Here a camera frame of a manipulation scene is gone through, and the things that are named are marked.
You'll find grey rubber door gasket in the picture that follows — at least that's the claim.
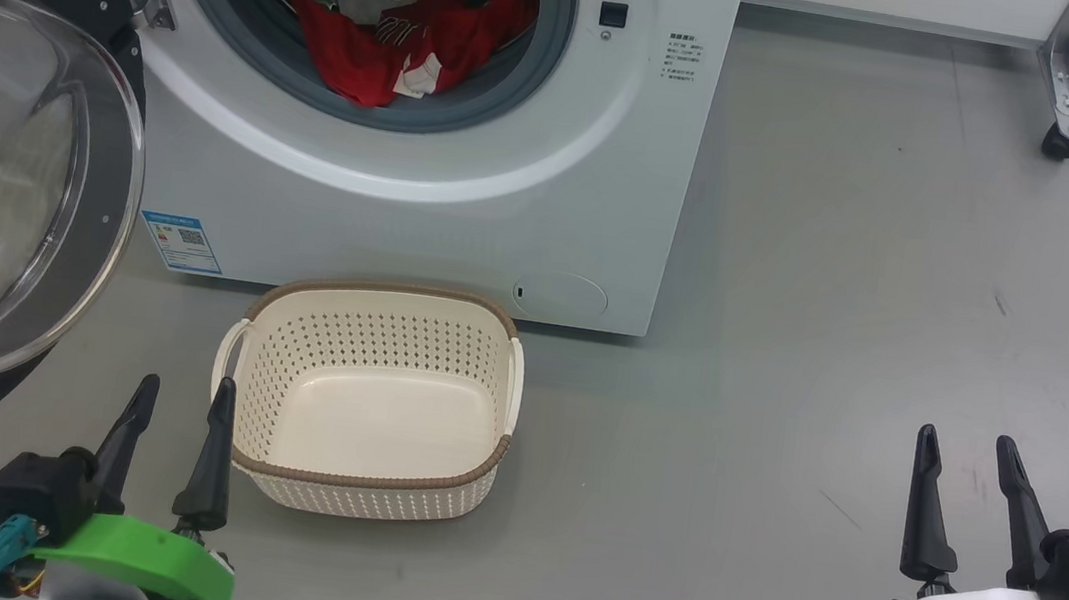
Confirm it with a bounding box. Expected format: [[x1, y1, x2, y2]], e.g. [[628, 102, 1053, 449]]
[[145, 0, 581, 152]]

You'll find white washing machine body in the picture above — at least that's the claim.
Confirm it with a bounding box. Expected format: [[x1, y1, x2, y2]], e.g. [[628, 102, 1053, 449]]
[[15, 0, 747, 347]]

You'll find round white filter cover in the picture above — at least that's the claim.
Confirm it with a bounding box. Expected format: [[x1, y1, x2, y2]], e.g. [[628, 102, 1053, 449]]
[[508, 267, 612, 330]]

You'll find blue energy label sticker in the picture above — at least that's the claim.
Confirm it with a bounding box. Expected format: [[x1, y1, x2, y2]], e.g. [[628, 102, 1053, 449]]
[[135, 209, 231, 279]]

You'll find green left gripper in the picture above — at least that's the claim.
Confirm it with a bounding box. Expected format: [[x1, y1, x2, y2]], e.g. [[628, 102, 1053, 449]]
[[23, 357, 260, 600]]

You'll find red jersey garment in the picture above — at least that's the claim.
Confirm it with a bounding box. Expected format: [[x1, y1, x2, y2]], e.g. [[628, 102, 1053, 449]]
[[275, 0, 542, 127]]

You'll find cream perforated laundry basket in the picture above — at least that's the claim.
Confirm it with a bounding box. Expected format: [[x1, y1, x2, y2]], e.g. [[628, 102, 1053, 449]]
[[196, 262, 535, 537]]

